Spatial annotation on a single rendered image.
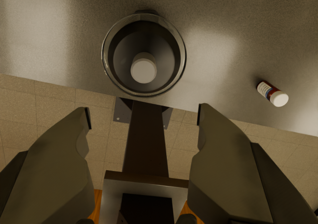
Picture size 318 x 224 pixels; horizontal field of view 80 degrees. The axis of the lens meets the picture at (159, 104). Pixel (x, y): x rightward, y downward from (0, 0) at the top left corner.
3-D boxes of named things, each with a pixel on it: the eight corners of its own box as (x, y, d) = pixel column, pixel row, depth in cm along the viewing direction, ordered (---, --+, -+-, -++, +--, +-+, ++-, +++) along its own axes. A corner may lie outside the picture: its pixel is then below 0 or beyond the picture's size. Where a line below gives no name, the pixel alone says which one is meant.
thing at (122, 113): (166, 129, 173) (181, 237, 94) (113, 120, 166) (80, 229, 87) (181, 79, 151) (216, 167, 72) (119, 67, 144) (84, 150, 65)
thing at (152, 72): (179, 18, 24) (189, 24, 18) (177, 85, 29) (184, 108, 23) (106, 20, 24) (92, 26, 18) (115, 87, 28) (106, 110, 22)
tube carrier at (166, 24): (171, 6, 41) (189, 12, 22) (170, 57, 46) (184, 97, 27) (119, 7, 40) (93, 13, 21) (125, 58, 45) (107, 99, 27)
